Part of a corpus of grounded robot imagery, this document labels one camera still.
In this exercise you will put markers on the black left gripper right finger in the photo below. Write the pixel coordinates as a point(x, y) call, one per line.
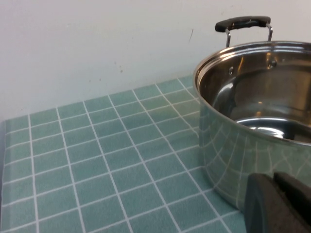
point(296, 188)

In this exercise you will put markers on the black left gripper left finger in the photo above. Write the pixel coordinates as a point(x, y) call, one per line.
point(267, 208)

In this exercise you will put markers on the teal grid tablecloth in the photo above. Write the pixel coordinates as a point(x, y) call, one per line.
point(97, 157)

